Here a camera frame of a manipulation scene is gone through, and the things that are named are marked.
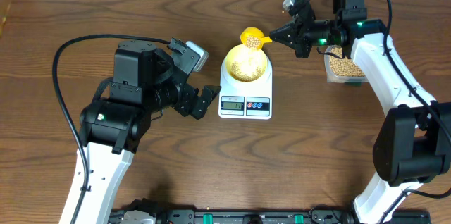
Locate clear plastic container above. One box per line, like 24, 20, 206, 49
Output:
324, 46, 367, 84

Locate soybeans in scoop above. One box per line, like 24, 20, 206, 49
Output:
245, 35, 262, 50

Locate pale yellow bowl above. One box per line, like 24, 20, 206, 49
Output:
225, 44, 267, 76

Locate soybeans in container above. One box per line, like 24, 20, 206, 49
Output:
329, 47, 364, 77

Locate yellow measuring scoop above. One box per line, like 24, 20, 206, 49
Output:
240, 27, 273, 49

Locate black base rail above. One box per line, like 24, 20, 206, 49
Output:
107, 199, 431, 224

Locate white digital kitchen scale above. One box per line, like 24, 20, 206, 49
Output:
218, 57, 273, 120

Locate soybeans in bowl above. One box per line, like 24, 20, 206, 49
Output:
230, 50, 266, 82

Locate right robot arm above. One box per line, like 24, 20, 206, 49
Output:
270, 0, 450, 223

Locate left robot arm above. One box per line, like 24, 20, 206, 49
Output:
60, 37, 221, 223

